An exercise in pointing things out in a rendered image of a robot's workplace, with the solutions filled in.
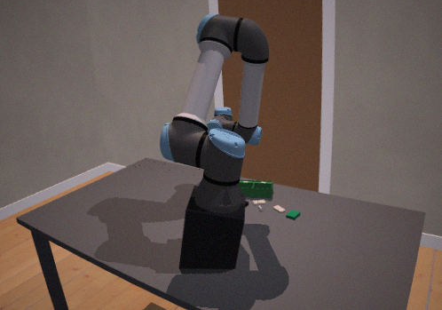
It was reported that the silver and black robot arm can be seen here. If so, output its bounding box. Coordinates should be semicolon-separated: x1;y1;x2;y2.
160;14;269;213

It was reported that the green three-compartment bin rack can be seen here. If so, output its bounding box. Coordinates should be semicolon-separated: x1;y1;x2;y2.
240;180;272;198

